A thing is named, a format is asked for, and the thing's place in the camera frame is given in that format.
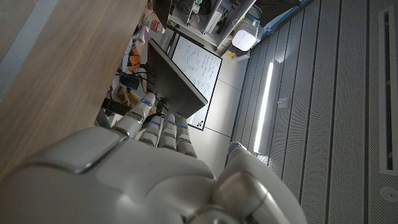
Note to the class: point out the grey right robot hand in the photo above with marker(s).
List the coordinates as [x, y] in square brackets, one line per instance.
[140, 180]

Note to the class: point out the ceiling air vent slot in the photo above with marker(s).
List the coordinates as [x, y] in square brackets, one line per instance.
[382, 93]

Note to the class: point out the small orange basketball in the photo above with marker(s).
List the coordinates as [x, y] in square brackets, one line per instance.
[134, 59]

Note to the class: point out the white shelf cabinet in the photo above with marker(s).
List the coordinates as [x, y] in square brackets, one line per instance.
[214, 18]

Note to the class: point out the ceiling light strip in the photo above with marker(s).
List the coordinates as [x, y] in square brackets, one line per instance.
[264, 109]

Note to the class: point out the round ceiling sensor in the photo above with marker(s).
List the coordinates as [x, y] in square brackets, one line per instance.
[388, 194]

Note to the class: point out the short grey tape strip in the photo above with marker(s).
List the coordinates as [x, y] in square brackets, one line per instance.
[21, 46]

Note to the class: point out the black computer monitor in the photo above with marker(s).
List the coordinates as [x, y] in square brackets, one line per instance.
[174, 87]

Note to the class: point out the black framed whiteboard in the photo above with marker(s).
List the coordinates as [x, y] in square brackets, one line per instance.
[199, 65]

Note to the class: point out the white perforated device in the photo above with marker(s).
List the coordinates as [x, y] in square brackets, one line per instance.
[245, 37]

